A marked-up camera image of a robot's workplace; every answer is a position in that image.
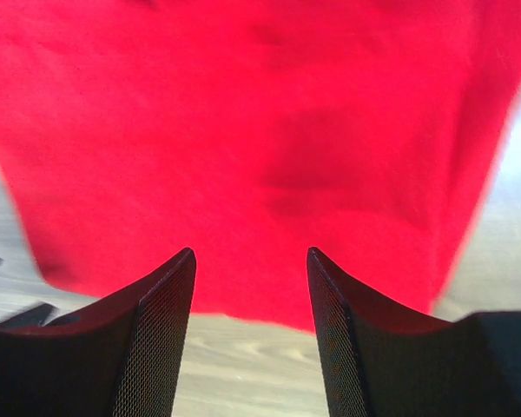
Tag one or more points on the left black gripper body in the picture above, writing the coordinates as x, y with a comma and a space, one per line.
18, 311

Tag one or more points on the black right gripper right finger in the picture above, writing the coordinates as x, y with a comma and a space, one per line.
381, 358

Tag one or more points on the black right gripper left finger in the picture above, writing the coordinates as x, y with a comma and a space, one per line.
118, 356

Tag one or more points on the bright red t-shirt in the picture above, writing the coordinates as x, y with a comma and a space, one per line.
251, 131

